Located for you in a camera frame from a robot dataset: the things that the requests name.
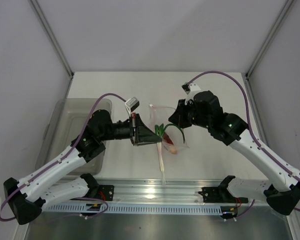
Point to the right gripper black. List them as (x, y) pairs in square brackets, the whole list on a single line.
[(176, 118)]

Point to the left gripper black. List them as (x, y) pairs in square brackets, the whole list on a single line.
[(143, 135)]

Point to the green onion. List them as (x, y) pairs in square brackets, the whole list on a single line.
[(159, 131)]

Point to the clear zip top bag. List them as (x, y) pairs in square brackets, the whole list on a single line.
[(159, 114)]

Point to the orange papaya slice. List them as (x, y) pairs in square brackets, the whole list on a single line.
[(169, 144)]

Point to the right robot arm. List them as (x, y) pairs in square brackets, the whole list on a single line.
[(281, 189)]

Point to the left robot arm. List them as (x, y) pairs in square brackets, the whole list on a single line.
[(29, 196)]

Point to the clear plastic bin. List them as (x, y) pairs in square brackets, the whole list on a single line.
[(65, 125)]

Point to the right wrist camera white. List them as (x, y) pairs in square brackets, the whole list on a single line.
[(191, 89)]

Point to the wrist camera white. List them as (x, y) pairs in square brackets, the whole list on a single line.
[(131, 105), (191, 89)]

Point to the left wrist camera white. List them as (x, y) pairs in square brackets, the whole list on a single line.
[(131, 105)]

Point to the aluminium mounting rail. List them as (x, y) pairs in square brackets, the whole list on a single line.
[(152, 191)]

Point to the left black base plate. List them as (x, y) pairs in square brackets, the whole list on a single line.
[(103, 192)]

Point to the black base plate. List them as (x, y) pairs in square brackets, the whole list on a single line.
[(103, 192), (220, 195)]

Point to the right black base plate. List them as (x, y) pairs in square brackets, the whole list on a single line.
[(220, 195)]

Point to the white slotted cable duct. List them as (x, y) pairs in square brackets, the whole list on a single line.
[(120, 208)]

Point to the right aluminium frame post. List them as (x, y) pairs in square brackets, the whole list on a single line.
[(270, 36)]

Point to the aluminium frame post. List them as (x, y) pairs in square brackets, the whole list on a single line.
[(270, 36), (35, 5)]

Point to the left aluminium frame post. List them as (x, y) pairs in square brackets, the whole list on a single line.
[(35, 5)]

